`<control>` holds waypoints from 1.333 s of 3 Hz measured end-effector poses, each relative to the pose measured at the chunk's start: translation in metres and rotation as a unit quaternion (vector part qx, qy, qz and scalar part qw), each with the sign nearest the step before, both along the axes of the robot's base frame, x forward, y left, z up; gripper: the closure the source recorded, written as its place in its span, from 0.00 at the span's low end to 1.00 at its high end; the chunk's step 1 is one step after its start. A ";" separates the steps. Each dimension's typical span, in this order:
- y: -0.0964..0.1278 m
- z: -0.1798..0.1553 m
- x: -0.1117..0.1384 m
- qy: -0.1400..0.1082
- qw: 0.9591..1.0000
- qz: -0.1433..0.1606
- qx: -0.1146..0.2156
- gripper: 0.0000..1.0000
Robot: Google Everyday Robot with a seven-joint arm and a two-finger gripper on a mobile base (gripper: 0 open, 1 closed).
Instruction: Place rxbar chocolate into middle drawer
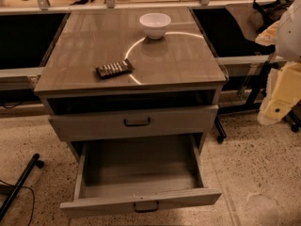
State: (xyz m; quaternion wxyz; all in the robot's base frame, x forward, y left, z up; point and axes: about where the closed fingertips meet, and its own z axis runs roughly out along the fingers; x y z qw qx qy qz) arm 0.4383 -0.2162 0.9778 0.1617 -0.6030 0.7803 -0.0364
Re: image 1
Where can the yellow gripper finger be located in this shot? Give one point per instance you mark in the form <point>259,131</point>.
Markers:
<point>283,92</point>
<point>268,36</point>

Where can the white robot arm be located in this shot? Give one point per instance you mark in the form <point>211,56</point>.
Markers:
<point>288,40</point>

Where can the wooden drawer cabinet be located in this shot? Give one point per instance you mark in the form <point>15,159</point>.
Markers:
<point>177,70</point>

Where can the open middle drawer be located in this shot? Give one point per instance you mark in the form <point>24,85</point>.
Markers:
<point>113,174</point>

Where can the closed top drawer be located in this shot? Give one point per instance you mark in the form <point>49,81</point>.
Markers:
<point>105,125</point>

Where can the black headset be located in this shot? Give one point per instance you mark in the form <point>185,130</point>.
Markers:
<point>270,12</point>

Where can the side table with black stand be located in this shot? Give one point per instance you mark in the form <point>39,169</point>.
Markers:
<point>256,78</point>

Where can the white ceramic bowl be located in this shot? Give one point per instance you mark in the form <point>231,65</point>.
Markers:
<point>154,25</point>

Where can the black stand leg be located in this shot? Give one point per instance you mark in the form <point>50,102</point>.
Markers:
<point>11,191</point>

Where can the black top drawer handle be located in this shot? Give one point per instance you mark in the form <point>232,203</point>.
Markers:
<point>137,123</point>

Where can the black drawer handle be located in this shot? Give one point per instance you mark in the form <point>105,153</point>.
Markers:
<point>137,123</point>
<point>146,207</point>

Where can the black middle drawer handle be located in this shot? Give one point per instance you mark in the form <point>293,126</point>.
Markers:
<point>146,207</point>

